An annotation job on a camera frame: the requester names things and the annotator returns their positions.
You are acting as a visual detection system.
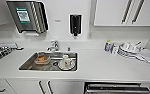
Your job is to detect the black soap dispenser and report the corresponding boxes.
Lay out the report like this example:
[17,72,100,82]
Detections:
[68,13,83,38]

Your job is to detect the small dish soap bottle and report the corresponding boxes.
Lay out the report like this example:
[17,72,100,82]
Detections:
[104,39,112,53]

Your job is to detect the white wall cabinet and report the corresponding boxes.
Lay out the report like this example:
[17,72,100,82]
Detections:
[90,0,150,28]

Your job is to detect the small clear container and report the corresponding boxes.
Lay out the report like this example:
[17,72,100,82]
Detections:
[111,44,119,55]

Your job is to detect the white plate stack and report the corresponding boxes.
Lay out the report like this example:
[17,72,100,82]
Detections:
[118,40,144,60]

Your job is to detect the stainless steel dishwasher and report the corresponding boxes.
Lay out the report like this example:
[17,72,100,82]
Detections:
[83,81,150,94]

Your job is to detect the white wall outlet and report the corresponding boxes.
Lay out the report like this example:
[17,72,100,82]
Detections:
[87,31,94,39]

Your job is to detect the white cup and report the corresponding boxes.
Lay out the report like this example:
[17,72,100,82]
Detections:
[58,54,77,71]

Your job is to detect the chrome faucet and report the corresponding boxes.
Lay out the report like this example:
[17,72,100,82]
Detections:
[46,39,60,53]

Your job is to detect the steel paper towel dispenser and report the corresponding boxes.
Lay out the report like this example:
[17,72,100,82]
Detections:
[5,0,50,35]

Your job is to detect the dish rack with dishes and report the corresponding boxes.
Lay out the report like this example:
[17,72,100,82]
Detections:
[0,41,25,64]

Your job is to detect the stainless steel sink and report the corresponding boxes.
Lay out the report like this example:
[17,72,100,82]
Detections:
[18,50,79,72]

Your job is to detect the small chrome sink knob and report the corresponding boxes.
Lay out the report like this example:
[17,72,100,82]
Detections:
[66,45,72,52]

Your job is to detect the orange bowl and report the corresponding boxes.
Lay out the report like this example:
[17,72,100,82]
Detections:
[34,54,51,65]

